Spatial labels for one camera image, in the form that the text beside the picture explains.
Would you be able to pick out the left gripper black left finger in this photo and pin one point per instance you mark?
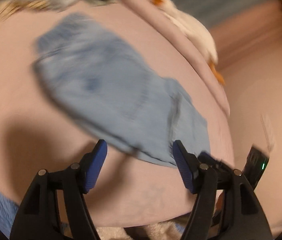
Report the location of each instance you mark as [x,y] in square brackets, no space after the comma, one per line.
[38,216]

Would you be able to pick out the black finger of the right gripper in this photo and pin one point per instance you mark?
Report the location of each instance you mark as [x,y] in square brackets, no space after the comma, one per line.
[216,164]

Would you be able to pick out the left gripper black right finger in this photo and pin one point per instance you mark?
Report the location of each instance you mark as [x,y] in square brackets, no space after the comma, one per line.
[242,216]

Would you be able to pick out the light blue denim pants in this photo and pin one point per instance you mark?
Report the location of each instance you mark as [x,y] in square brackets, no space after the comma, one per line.
[108,89]

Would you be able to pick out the person's right hand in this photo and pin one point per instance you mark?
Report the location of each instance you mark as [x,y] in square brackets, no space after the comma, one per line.
[219,203]

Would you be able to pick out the blue fuzzy rug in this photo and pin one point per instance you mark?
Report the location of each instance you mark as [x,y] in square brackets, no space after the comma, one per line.
[8,211]

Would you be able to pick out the white goose plush toy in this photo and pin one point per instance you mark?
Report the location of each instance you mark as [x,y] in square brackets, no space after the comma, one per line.
[194,31]

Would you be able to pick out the pink quilted comforter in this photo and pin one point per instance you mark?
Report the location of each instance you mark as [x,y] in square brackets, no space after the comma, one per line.
[150,14]

